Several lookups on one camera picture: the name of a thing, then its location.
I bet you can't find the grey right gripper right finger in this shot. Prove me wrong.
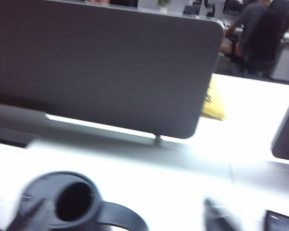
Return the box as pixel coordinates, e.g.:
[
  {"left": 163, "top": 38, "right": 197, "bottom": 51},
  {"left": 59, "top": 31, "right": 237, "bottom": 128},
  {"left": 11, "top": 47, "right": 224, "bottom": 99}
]
[{"left": 203, "top": 197, "right": 243, "bottom": 231}]

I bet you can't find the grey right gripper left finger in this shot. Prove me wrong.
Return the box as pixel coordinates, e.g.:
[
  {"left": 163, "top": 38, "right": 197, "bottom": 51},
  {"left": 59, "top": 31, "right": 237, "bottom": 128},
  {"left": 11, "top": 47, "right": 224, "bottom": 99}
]
[{"left": 8, "top": 199, "right": 54, "bottom": 231}]

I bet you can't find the dark grey watering can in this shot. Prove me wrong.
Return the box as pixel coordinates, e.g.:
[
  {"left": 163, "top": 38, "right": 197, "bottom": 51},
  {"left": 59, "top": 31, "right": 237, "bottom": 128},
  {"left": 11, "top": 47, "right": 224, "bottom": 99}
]
[{"left": 8, "top": 170, "right": 150, "bottom": 231}]

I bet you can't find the small background potted plant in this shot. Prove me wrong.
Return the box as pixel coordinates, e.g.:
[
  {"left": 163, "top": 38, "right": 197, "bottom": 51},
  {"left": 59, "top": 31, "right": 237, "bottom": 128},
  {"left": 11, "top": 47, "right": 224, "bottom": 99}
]
[{"left": 156, "top": 0, "right": 172, "bottom": 13}]

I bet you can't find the black flat device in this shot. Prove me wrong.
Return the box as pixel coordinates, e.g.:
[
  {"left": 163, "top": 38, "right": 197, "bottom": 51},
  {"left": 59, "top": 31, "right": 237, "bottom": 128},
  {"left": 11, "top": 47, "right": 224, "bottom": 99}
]
[{"left": 264, "top": 209, "right": 289, "bottom": 231}]

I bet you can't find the yellow soft object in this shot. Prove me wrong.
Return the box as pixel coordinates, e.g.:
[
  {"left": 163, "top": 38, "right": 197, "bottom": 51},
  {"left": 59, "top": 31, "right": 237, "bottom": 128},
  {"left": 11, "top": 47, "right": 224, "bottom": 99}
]
[{"left": 201, "top": 78, "right": 226, "bottom": 121}]

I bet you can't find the narrow grey desk partition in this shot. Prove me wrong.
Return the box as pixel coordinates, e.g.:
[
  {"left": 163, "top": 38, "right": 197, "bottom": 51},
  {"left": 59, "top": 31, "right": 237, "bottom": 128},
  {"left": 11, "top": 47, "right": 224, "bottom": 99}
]
[{"left": 271, "top": 88, "right": 289, "bottom": 167}]

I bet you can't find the large grey desk partition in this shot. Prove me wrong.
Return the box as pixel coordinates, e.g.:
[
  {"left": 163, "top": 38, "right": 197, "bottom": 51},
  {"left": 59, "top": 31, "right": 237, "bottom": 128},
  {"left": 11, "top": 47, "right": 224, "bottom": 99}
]
[{"left": 0, "top": 0, "right": 225, "bottom": 140}]

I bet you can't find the black office chair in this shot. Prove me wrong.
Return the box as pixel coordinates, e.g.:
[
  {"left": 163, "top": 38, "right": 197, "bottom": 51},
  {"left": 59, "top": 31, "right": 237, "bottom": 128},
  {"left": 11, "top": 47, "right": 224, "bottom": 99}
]
[{"left": 231, "top": 0, "right": 289, "bottom": 74}]

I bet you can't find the seated person in grey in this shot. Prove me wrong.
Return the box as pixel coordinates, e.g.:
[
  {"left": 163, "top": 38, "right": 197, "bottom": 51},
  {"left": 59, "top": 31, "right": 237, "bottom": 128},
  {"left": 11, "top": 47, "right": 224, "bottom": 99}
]
[{"left": 221, "top": 0, "right": 272, "bottom": 64}]

